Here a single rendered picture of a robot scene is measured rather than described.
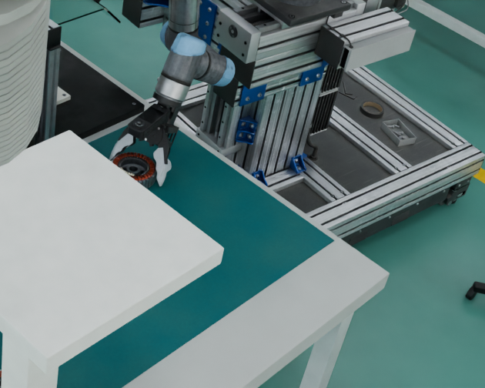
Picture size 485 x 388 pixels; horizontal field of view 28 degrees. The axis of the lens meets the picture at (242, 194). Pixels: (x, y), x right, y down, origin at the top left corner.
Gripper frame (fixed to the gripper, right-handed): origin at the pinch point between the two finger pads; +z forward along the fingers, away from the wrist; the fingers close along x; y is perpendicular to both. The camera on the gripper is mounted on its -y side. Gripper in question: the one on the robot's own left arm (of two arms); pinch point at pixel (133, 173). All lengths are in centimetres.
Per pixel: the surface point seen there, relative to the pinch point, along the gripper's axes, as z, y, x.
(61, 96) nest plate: -7.5, 8.5, 29.9
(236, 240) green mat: 2.4, -2.1, -30.7
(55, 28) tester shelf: -26.4, -25.2, 18.6
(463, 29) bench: -75, 245, -20
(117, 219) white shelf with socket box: -9, -73, -32
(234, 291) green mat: 9.6, -14.6, -38.3
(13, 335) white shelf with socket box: 6, -96, -33
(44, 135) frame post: -0.7, -9.9, 20.4
